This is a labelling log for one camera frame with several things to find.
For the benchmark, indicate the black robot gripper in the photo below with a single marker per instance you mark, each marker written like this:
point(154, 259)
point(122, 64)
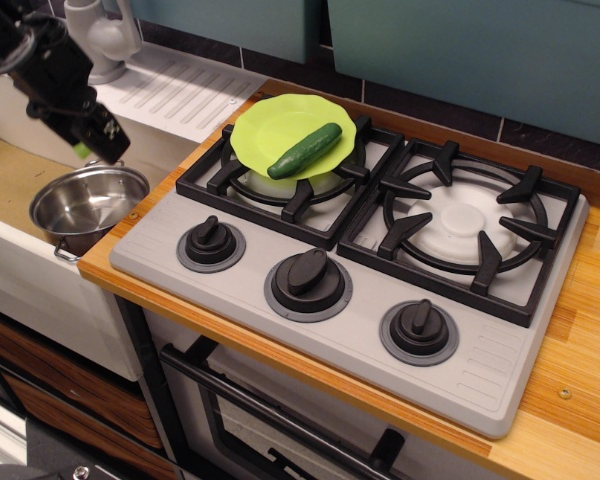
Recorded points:
point(53, 73)

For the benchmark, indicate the light green toy cauliflower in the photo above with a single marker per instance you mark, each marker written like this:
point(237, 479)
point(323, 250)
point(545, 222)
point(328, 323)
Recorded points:
point(82, 150)

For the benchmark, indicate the lime green plastic plate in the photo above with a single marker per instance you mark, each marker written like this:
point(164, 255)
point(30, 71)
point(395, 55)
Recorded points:
point(274, 125)

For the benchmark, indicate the dark green toy pickle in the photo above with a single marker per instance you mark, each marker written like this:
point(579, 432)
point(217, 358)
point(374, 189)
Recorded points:
point(306, 152)

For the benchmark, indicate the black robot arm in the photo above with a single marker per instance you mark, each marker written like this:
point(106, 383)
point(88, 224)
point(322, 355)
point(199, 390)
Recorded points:
point(17, 23)

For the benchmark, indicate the stainless steel pot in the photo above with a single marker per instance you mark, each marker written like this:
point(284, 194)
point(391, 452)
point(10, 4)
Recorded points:
point(76, 210)

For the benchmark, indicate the white toy sink unit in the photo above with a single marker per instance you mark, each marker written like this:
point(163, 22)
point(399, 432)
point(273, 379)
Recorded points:
point(168, 102)

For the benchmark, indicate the grey toy faucet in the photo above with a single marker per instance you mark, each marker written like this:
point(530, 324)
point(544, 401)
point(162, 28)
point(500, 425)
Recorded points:
point(107, 42)

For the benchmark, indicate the black left stove knob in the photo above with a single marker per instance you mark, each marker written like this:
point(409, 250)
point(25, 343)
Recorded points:
point(211, 246)

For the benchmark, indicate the black stove knob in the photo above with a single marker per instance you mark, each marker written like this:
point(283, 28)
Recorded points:
point(211, 246)
point(308, 287)
point(419, 333)

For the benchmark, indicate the black left burner grate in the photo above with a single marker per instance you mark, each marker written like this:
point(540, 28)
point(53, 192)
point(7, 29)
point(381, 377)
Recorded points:
point(314, 210)

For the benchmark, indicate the black burner grate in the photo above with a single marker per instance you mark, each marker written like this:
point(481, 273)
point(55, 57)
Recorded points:
point(491, 237)
point(314, 210)

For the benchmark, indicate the wooden drawer front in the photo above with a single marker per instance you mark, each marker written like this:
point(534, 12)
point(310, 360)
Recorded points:
point(82, 400)

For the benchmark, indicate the black middle stove knob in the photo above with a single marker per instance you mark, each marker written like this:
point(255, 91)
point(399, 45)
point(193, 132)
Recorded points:
point(308, 287)

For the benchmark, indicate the toy oven door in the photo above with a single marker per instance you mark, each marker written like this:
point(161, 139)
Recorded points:
point(272, 426)

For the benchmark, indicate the black right stove knob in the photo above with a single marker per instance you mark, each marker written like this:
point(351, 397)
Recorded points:
point(419, 333)

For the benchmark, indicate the black right burner grate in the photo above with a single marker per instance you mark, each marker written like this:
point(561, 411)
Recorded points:
point(491, 237)

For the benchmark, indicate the grey toy stove top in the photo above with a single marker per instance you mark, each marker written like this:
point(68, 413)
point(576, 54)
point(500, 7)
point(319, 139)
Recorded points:
point(479, 387)

